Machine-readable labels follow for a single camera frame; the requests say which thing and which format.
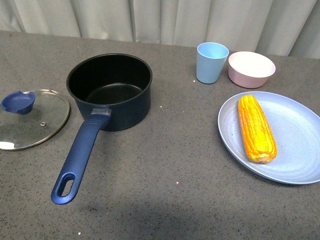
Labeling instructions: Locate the yellow corn cob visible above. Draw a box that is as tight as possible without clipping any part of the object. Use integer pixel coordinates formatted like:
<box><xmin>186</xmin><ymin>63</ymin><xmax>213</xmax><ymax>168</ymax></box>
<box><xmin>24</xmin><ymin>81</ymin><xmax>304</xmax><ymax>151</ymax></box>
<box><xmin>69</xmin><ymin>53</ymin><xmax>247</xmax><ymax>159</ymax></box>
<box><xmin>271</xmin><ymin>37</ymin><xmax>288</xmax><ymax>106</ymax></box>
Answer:
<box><xmin>237</xmin><ymin>94</ymin><xmax>277</xmax><ymax>164</ymax></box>

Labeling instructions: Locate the glass lid with blue knob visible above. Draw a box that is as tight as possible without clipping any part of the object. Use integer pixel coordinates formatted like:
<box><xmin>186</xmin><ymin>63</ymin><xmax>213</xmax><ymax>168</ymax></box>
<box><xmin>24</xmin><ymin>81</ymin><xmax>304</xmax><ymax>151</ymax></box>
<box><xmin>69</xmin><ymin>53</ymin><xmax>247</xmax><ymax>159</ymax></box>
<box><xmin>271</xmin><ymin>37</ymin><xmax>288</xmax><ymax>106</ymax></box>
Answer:
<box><xmin>0</xmin><ymin>89</ymin><xmax>70</xmax><ymax>151</ymax></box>

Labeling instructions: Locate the dark blue saucepan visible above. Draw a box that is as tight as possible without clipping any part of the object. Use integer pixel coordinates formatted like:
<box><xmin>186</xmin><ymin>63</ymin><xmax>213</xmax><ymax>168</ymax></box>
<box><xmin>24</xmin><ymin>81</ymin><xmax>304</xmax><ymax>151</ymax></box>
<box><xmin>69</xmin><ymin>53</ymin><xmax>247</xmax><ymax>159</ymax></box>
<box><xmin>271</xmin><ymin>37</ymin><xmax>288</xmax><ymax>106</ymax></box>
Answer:
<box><xmin>51</xmin><ymin>53</ymin><xmax>153</xmax><ymax>205</ymax></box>

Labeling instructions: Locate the light blue cup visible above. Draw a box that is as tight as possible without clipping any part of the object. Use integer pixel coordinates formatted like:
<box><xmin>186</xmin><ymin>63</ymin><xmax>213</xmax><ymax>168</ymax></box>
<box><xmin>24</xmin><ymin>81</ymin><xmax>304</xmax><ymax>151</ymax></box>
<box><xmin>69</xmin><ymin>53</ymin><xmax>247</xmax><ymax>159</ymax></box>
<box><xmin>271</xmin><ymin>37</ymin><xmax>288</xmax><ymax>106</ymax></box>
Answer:
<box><xmin>196</xmin><ymin>42</ymin><xmax>229</xmax><ymax>84</ymax></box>

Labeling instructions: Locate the pink bowl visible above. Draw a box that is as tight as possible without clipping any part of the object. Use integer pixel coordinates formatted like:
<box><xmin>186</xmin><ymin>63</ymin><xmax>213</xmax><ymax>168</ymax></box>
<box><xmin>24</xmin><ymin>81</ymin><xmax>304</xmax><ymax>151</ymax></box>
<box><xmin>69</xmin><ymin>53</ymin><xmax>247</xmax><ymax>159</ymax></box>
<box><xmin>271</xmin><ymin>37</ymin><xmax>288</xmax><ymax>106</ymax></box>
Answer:
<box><xmin>228</xmin><ymin>51</ymin><xmax>276</xmax><ymax>89</ymax></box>

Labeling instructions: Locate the light blue plate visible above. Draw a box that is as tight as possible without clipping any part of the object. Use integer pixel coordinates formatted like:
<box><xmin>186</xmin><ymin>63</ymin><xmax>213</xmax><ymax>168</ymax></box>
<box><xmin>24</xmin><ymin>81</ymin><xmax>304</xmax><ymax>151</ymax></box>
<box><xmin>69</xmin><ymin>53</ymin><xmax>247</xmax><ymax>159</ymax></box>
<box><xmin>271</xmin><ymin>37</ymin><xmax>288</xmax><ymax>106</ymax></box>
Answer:
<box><xmin>217</xmin><ymin>91</ymin><xmax>320</xmax><ymax>185</ymax></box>

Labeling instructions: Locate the grey curtain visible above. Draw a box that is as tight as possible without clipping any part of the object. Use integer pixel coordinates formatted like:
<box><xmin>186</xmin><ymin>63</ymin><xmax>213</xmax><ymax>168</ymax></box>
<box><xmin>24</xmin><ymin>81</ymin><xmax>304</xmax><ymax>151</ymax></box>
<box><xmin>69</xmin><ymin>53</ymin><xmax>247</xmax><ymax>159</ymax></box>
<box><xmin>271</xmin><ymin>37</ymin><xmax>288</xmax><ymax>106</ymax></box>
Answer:
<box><xmin>0</xmin><ymin>0</ymin><xmax>320</xmax><ymax>59</ymax></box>

